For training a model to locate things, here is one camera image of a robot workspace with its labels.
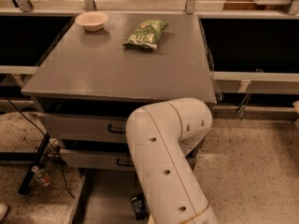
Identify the green kettle chips bag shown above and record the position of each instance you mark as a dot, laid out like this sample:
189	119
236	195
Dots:
146	35

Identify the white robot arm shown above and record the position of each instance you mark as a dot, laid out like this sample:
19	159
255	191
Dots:
159	137

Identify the dark blue rxbar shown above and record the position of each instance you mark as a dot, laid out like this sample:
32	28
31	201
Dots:
139	206

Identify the grey drawer cabinet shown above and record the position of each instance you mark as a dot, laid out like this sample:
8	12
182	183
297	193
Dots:
93	74

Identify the open bottom grey drawer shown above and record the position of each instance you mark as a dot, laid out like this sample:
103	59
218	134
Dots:
104	197

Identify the metal bracket under shelf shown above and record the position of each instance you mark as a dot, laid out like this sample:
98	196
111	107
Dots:
242	106

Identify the top grey drawer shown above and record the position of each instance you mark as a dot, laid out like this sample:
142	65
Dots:
84	128

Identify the black metal leg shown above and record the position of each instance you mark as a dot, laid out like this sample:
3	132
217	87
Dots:
25	184

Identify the middle grey drawer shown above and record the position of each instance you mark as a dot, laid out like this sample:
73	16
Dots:
118	161

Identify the small clear bottle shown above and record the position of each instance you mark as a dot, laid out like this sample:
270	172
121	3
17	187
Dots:
41	176

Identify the white paper bowl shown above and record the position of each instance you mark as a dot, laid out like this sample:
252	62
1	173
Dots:
92	21

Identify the white shoe tip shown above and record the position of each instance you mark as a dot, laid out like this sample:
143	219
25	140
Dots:
3	210

